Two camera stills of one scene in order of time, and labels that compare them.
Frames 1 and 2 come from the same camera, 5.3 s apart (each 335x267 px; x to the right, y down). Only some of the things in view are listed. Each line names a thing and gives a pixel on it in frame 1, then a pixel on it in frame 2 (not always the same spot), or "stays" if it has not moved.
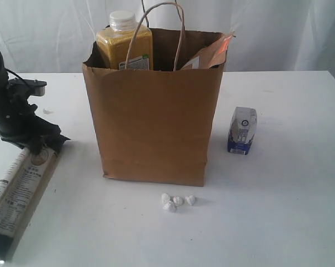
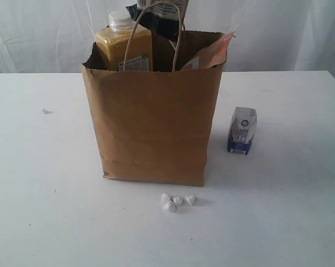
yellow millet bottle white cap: (114, 43) stays
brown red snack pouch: (213, 55) stays
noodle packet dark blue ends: (14, 206) to (163, 18)
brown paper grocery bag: (154, 125) stays
